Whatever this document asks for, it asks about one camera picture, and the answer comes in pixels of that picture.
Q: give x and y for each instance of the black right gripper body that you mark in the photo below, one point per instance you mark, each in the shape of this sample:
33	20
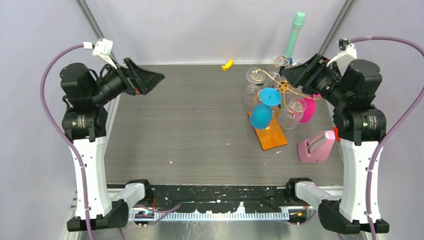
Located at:
323	80

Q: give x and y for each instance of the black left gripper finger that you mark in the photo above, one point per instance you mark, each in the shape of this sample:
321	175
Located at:
148	87
146	77

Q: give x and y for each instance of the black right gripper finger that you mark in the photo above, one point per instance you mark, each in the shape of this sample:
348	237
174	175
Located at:
293	85
297	71

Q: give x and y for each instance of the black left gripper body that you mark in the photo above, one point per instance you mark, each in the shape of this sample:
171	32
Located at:
132	85

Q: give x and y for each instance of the clear patterned wine glass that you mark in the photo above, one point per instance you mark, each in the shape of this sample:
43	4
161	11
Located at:
292	113

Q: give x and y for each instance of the blue plastic wine glass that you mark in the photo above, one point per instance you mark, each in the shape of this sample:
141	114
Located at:
262	114

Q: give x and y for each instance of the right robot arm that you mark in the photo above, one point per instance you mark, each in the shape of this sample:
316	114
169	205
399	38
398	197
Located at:
361	129

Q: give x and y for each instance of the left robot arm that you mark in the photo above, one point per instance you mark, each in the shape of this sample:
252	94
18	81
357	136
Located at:
85	126

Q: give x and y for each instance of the pink plastic wine glass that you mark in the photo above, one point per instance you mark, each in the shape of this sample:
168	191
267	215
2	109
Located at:
311	105

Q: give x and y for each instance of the orange wooden rack base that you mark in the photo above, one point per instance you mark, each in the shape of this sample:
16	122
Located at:
271	137

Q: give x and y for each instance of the mint green tube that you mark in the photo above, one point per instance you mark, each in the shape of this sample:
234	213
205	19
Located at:
296	26

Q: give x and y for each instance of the yellow small block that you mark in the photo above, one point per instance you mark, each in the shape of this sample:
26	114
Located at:
228	65

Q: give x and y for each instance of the red small object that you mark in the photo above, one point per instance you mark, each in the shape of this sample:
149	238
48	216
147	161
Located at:
336	133

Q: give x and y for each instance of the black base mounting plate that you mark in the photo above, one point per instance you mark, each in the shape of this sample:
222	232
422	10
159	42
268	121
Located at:
220	199

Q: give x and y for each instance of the gold wire glass rack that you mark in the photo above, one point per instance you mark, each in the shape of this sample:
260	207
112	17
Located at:
282	87

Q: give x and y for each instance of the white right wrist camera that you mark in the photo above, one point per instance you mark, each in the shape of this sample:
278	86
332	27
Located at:
347	54

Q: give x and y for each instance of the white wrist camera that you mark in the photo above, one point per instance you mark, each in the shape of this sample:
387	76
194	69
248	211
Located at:
103	49
347	54

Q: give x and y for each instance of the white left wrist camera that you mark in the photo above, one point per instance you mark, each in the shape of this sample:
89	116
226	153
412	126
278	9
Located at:
103	49

